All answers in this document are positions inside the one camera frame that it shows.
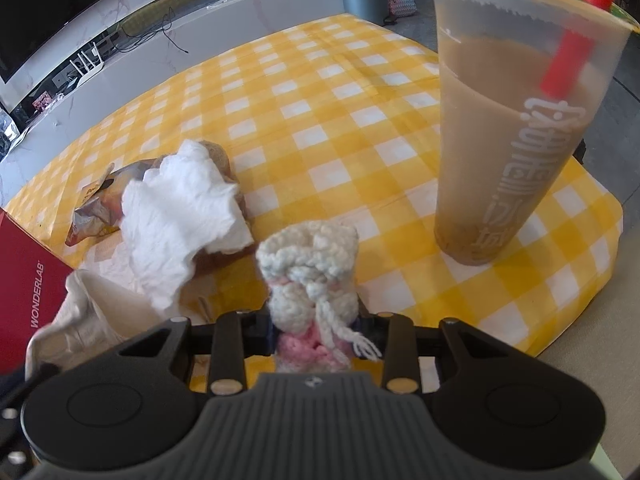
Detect cream cloth bag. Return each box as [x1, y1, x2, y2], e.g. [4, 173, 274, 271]
[25, 267, 211, 376]

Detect tan crumpled bag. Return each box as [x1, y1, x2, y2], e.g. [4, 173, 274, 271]
[192, 140, 251, 271]

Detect milk tea plastic cup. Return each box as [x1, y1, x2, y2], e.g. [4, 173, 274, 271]
[425, 0, 640, 266]

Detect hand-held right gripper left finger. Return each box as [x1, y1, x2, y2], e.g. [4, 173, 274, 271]
[117, 310, 277, 395]

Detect white pink crochet doll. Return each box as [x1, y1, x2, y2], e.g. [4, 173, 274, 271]
[255, 220, 383, 373]

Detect red drinking straw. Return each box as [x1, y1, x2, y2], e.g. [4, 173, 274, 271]
[540, 0, 621, 98]

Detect black television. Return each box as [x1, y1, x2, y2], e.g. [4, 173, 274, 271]
[0, 0, 158, 86]

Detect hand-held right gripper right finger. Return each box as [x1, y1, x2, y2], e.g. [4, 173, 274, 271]
[352, 312, 501, 394]

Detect white crumpled paper tissue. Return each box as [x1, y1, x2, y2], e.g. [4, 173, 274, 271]
[121, 140, 253, 311]

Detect white marble television cabinet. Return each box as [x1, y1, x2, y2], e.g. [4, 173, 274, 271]
[0, 0, 351, 206]

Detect white router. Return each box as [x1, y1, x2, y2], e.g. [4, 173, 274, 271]
[70, 42, 103, 78]

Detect red box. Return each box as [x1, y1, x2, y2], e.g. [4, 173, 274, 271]
[0, 210, 76, 376]

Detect silver orange snack packet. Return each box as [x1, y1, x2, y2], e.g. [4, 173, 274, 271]
[65, 157, 166, 247]

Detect yellow checked tablecloth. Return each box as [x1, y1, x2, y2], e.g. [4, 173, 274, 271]
[2, 12, 626, 396]

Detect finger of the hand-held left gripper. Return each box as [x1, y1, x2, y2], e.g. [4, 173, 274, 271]
[0, 362, 61, 468]

